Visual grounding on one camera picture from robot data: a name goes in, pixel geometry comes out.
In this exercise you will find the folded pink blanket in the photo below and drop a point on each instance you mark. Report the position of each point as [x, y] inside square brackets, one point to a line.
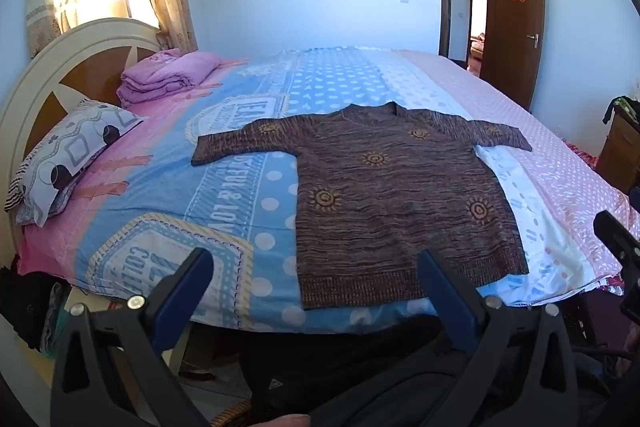
[165, 77]

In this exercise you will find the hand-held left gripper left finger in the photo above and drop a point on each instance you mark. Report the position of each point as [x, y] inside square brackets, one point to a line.
[192, 287]

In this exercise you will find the cream and wood headboard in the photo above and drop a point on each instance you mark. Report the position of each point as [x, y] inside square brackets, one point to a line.
[30, 72]

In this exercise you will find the red patterned cloth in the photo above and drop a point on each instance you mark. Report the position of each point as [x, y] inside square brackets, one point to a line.
[582, 154]

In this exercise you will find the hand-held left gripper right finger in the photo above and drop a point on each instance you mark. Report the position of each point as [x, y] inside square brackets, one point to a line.
[442, 292]

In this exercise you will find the brown wooden door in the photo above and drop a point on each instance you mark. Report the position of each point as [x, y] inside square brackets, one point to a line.
[515, 57]

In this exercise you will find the person's black pants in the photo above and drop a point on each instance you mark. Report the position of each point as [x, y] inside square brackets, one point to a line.
[350, 367]

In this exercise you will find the wooden nightstand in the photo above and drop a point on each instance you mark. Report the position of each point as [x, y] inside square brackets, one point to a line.
[620, 157]

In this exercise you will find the brown knitted sweater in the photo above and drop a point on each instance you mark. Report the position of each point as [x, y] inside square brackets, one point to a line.
[390, 207]

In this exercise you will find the dark green cloth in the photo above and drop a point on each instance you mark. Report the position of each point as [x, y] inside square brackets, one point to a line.
[620, 104]

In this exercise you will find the patterned white pillow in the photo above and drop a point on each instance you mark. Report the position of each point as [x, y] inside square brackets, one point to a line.
[75, 147]

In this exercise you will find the printed patchwork bed sheet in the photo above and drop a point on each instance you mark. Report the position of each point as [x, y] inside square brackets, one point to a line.
[350, 77]

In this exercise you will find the pile of dark clothes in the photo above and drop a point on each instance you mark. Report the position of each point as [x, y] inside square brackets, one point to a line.
[25, 307]

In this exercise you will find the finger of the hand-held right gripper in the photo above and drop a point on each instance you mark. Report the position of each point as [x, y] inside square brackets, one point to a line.
[612, 229]

